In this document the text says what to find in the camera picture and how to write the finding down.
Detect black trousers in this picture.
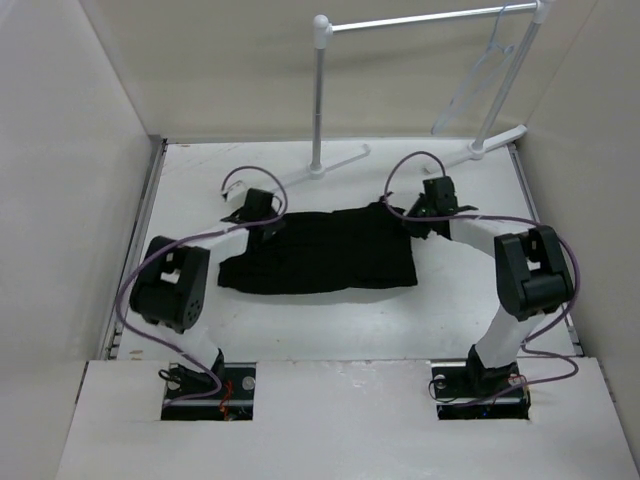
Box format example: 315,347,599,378
217,201,418,295

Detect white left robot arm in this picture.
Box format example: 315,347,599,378
125,188,286,399

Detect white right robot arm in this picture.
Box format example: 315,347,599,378
405,193,575,398

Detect light blue clothes hanger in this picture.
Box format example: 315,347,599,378
430,3,516,135

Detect white metal clothes rack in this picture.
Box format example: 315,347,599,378
277,0,554,184

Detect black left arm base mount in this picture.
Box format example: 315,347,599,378
158,363,257,422

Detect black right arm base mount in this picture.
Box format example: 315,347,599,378
428,362,531,421

